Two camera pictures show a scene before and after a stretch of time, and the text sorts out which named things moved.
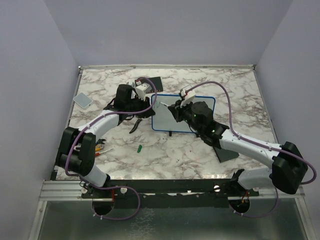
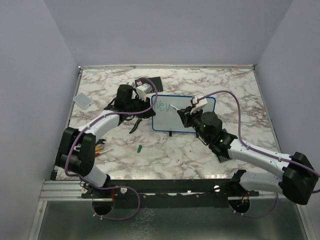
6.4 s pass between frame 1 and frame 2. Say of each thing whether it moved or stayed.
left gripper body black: stayed
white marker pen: moved
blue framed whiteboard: stayed
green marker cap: stayed
